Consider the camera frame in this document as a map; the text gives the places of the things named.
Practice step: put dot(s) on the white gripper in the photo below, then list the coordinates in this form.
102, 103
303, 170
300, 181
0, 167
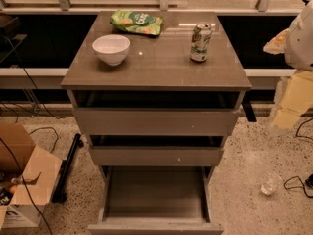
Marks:
300, 41

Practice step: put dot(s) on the grey bottom drawer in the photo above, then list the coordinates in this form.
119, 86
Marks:
154, 200

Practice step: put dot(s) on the grey drawer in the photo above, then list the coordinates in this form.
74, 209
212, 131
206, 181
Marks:
153, 121
154, 200
121, 150

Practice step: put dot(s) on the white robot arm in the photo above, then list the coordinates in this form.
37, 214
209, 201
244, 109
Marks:
296, 44

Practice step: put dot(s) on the grey drawer cabinet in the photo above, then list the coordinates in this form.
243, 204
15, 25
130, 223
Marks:
158, 71

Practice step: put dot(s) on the grey middle drawer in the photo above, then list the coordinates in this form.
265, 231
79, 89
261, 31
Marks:
121, 150

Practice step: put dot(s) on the grey top drawer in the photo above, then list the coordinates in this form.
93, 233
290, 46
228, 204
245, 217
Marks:
153, 121

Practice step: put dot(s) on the clear plastic cup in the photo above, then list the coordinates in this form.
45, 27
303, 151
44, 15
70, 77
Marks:
271, 184

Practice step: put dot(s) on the green white soda can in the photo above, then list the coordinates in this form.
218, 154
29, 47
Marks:
200, 39

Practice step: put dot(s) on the green snack bag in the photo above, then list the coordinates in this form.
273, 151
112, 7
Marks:
136, 22

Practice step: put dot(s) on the white ceramic bowl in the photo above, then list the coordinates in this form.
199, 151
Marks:
112, 49

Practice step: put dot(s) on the black folded tripod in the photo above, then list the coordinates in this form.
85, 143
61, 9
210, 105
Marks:
59, 195

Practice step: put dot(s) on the open cardboard box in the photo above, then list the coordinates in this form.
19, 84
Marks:
30, 173

